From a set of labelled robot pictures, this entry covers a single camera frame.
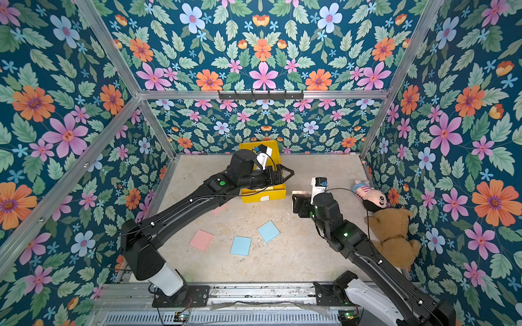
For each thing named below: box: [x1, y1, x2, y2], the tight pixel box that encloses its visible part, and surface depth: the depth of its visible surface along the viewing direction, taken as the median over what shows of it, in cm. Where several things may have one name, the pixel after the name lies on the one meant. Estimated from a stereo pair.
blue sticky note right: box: [256, 220, 281, 243], surface depth 92 cm
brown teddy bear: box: [364, 207, 422, 271], surface depth 82 cm
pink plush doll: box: [352, 179, 388, 209], surface depth 97 cm
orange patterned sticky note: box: [291, 190, 312, 196], surface depth 75 cm
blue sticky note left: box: [229, 236, 253, 257], surface depth 88 cm
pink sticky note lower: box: [188, 229, 215, 252], surface depth 89 cm
